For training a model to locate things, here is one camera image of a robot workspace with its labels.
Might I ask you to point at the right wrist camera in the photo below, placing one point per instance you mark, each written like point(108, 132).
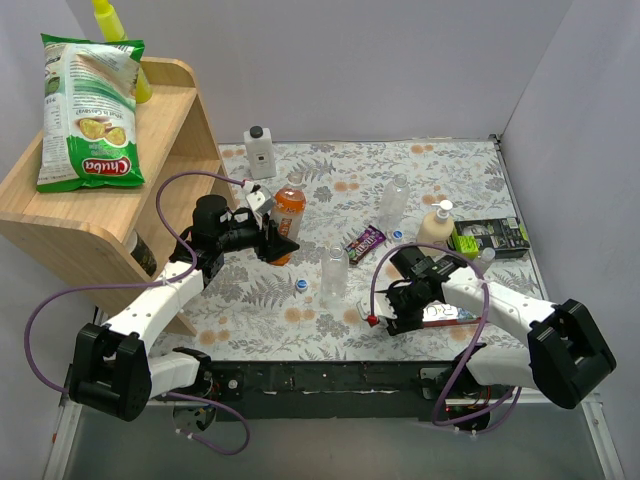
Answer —
point(376, 312)

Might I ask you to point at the orange soda bottle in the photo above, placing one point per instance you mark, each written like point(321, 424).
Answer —
point(290, 206)

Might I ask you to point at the floral table mat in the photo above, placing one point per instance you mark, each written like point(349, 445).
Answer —
point(253, 312)

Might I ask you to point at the clear bottle far right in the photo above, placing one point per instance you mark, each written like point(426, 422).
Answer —
point(393, 204)

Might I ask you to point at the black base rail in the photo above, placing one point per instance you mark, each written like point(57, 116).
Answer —
point(269, 390)

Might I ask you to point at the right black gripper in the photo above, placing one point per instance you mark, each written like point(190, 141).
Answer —
point(400, 307)

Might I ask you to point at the black green box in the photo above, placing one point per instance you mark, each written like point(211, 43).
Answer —
point(506, 236)

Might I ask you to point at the white square bottle black cap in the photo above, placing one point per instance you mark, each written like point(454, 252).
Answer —
point(260, 152)

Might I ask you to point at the clear bottle near centre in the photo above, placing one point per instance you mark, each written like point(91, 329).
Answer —
point(334, 273)

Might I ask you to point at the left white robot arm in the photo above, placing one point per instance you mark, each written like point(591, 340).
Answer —
point(112, 370)

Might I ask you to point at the clear bottle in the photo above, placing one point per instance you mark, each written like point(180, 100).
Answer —
point(334, 273)
point(393, 204)

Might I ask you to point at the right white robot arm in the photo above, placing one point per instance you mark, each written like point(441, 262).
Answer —
point(520, 341)

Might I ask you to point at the blue white bottle cap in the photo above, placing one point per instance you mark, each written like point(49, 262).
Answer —
point(301, 285)

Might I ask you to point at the wooden shelf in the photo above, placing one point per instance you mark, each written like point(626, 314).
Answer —
point(80, 235)

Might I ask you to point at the cream lotion pump bottle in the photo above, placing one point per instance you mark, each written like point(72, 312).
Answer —
point(437, 225)

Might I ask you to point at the green chips bag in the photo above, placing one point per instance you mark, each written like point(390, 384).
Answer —
point(89, 126)

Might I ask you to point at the dark jar under shelf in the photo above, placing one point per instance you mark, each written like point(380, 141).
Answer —
point(141, 253)

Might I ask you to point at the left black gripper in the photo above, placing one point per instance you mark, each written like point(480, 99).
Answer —
point(265, 240)

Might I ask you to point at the green small box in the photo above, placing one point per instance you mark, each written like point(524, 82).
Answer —
point(465, 245)

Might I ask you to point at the purple candy bar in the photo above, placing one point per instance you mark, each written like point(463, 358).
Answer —
point(363, 244)

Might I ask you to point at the red white toothpaste box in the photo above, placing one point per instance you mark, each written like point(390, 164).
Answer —
point(439, 315)

